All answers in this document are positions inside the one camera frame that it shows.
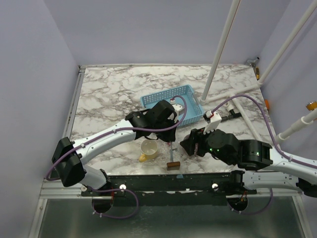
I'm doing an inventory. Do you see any yellow mug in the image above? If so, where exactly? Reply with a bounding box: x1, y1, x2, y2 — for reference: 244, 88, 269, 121
139, 139, 158, 163

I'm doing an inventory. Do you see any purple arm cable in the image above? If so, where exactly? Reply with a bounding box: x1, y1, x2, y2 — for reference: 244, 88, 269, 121
44, 95, 188, 181
210, 94, 317, 169

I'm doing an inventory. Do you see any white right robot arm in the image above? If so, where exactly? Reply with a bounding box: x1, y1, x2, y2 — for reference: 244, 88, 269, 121
180, 129, 317, 197

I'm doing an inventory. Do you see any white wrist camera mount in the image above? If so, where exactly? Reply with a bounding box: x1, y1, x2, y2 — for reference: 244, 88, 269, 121
168, 99, 186, 122
203, 110, 222, 134

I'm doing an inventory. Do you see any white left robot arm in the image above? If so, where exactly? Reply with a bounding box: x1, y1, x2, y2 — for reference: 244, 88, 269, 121
52, 99, 179, 196

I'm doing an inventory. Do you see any aluminium frame rail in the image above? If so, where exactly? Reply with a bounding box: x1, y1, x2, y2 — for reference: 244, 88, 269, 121
39, 180, 302, 199

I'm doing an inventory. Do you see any orange yellow clamp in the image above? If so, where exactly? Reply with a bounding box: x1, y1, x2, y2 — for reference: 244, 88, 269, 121
306, 101, 317, 111

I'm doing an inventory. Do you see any light blue perforated basket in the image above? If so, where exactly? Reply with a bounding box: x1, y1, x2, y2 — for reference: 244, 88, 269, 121
140, 84, 204, 127

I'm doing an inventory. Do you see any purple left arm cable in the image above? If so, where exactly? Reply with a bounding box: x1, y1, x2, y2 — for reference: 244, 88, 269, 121
44, 95, 188, 181

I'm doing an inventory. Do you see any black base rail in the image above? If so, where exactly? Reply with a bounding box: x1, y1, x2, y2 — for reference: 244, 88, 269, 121
81, 171, 247, 206

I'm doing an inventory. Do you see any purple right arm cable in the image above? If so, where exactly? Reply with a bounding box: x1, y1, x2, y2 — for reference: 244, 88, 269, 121
210, 94, 317, 169

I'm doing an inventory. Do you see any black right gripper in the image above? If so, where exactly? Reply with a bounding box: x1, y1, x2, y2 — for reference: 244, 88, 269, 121
179, 123, 233, 166

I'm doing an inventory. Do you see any white pvc pipe frame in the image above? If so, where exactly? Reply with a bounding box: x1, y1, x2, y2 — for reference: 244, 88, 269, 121
201, 0, 317, 131

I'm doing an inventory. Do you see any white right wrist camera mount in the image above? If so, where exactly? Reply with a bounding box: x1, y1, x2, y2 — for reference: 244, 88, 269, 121
203, 110, 222, 134

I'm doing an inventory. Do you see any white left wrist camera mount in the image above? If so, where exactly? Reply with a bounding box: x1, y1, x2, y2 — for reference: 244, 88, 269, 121
168, 99, 186, 122

